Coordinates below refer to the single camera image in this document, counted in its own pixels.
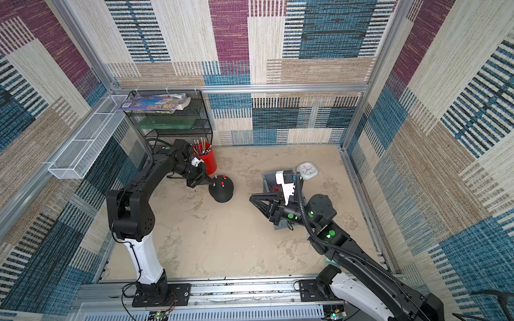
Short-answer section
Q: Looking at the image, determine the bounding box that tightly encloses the white mesh wall basket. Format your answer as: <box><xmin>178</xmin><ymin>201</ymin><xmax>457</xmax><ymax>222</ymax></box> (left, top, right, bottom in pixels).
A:
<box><xmin>48</xmin><ymin>95</ymin><xmax>127</xmax><ymax>180</ymax></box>

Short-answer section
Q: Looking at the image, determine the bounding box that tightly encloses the round white clock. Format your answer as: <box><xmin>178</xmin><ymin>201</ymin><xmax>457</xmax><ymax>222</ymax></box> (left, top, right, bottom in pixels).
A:
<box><xmin>297</xmin><ymin>162</ymin><xmax>319</xmax><ymax>181</ymax></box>

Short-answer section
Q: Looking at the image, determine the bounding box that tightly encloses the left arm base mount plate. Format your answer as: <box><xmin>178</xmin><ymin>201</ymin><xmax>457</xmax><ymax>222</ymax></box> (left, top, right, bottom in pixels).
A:
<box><xmin>132</xmin><ymin>284</ymin><xmax>191</xmax><ymax>308</ymax></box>

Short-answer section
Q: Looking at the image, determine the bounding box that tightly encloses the black dome screw base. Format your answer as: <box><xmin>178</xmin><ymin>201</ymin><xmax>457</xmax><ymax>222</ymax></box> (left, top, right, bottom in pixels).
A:
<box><xmin>209</xmin><ymin>175</ymin><xmax>234</xmax><ymax>203</ymax></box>

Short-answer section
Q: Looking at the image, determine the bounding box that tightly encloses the green board on shelf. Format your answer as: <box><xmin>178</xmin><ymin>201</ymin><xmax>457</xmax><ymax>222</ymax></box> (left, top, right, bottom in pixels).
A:
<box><xmin>135</xmin><ymin>116</ymin><xmax>197</xmax><ymax>130</ymax></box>

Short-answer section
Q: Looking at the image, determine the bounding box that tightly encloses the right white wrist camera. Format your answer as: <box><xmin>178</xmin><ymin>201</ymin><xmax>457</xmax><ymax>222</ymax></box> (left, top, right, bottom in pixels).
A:
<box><xmin>275</xmin><ymin>169</ymin><xmax>296</xmax><ymax>205</ymax></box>

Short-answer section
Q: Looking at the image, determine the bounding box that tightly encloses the colourful book on shelf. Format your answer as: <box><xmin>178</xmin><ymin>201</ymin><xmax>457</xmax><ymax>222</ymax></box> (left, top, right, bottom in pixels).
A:
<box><xmin>118</xmin><ymin>93</ymin><xmax>191</xmax><ymax>114</ymax></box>

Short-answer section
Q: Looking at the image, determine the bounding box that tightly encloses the red pen cup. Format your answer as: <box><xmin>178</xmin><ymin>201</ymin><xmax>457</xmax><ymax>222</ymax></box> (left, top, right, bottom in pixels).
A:
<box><xmin>193</xmin><ymin>137</ymin><xmax>218</xmax><ymax>175</ymax></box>

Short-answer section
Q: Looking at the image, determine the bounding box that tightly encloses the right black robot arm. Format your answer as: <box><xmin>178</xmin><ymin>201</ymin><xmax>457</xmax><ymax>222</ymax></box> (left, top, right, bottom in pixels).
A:
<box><xmin>249</xmin><ymin>173</ymin><xmax>444</xmax><ymax>320</ymax></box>

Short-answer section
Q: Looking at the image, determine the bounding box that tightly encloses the black wire shelf rack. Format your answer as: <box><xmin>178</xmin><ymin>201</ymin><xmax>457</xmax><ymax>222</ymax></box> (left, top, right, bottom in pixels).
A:
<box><xmin>118</xmin><ymin>90</ymin><xmax>214</xmax><ymax>143</ymax></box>

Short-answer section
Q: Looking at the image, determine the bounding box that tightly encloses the grey plastic parts bin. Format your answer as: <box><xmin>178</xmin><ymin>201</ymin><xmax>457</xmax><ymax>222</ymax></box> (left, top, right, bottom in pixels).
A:
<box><xmin>261</xmin><ymin>169</ymin><xmax>311</xmax><ymax>230</ymax></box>

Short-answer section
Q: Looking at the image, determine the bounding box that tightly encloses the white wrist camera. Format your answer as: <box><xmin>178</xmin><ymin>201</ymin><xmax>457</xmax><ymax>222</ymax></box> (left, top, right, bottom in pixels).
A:
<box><xmin>191</xmin><ymin>157</ymin><xmax>203</xmax><ymax>167</ymax></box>
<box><xmin>275</xmin><ymin>169</ymin><xmax>296</xmax><ymax>205</ymax></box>

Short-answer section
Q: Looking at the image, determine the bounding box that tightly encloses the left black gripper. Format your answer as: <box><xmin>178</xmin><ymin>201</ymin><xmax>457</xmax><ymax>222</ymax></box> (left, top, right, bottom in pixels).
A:
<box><xmin>175</xmin><ymin>163</ymin><xmax>216</xmax><ymax>189</ymax></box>

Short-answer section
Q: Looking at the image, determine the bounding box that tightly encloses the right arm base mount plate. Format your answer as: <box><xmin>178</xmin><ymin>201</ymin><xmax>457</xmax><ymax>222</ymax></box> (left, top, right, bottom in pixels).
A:
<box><xmin>297</xmin><ymin>280</ymin><xmax>334</xmax><ymax>302</ymax></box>

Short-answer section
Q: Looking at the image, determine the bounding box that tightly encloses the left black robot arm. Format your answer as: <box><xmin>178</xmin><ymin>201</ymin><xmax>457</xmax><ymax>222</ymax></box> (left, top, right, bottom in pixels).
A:
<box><xmin>107</xmin><ymin>139</ymin><xmax>212</xmax><ymax>307</ymax></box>

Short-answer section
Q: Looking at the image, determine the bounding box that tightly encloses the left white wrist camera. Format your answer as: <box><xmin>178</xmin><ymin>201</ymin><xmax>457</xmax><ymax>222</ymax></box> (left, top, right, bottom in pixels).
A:
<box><xmin>191</xmin><ymin>157</ymin><xmax>203</xmax><ymax>167</ymax></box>

